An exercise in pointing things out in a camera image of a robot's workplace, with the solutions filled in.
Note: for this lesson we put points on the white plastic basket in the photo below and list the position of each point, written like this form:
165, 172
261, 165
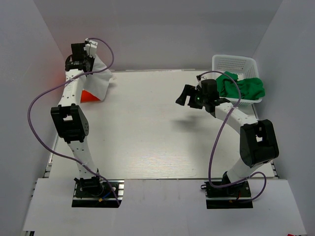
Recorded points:
244, 67

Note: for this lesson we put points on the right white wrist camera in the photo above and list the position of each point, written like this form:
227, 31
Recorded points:
200, 79

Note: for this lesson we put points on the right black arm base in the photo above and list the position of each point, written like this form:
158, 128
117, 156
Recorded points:
234, 197

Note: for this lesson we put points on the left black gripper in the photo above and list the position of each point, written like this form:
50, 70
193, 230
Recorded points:
91, 59

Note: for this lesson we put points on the green t shirt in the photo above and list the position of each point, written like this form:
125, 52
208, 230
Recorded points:
250, 88

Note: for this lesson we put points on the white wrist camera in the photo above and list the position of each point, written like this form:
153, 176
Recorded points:
200, 79
91, 47

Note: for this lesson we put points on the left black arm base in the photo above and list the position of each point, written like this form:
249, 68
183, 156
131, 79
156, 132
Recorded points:
94, 197

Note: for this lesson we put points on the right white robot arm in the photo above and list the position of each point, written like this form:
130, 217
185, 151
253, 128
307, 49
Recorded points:
258, 143

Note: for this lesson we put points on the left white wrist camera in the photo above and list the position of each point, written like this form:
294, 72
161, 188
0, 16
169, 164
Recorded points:
91, 47

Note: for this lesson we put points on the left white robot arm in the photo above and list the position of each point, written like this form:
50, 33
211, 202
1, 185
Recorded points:
69, 120

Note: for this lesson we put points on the white t shirt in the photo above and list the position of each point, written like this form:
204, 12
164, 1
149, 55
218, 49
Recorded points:
97, 84

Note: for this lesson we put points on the folded orange t shirt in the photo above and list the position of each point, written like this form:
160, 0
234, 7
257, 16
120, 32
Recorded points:
88, 97

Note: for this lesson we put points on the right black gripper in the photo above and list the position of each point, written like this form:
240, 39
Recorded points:
188, 90

